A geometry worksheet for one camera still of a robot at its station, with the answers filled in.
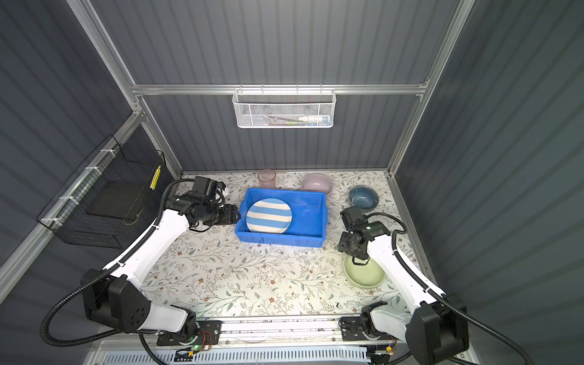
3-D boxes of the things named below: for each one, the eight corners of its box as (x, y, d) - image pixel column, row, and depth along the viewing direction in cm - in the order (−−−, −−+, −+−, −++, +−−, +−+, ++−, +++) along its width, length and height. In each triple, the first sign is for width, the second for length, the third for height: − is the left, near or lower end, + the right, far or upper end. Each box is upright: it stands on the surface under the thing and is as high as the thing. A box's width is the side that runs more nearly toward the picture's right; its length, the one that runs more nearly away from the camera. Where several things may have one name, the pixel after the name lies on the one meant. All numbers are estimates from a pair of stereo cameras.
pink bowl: (301, 194, 114) (301, 188, 110) (301, 179, 120) (301, 173, 117) (331, 194, 114) (332, 188, 110) (329, 179, 120) (330, 173, 117)
